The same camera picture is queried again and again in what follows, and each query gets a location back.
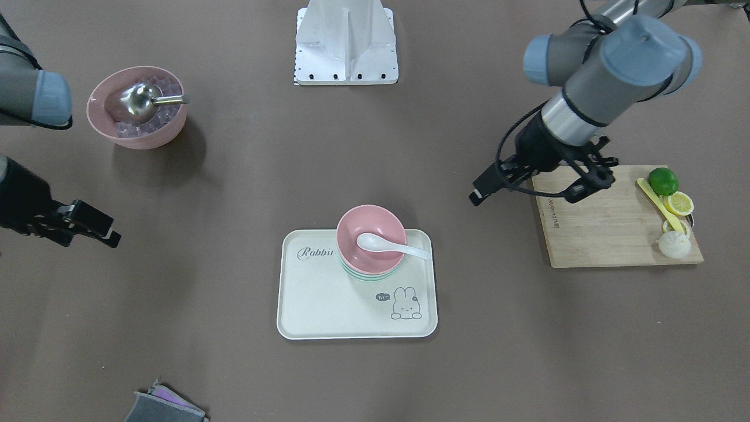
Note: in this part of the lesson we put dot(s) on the black gripper near board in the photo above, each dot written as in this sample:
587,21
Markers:
537,143

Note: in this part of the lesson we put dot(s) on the white ceramic spoon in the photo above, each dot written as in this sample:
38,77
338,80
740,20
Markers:
374,243

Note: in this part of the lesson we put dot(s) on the robot arm near board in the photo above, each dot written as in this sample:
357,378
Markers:
618,55

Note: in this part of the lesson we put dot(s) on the robot arm near pink bowl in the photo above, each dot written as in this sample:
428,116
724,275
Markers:
33,96

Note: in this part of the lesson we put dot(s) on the pink bowl with ice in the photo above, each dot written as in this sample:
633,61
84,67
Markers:
103,124

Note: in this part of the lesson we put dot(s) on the green bowl stack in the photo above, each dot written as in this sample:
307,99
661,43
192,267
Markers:
369,278

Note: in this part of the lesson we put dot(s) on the bamboo cutting board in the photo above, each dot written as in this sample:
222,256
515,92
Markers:
616,227

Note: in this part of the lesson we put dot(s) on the green lime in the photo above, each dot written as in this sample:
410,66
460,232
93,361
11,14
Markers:
663,181

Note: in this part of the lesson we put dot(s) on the metal ice scoop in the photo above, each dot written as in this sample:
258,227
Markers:
141,102

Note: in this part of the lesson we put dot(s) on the lemon slice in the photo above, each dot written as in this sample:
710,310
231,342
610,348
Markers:
679,204

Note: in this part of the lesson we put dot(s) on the white garlic bulb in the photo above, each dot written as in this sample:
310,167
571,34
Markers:
675,245

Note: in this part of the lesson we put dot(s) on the grey folded cloth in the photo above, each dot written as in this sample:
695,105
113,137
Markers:
161,403

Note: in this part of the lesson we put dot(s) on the white rabbit tray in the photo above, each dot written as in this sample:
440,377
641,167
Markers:
320,299

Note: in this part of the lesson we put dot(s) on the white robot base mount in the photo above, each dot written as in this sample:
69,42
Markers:
345,43

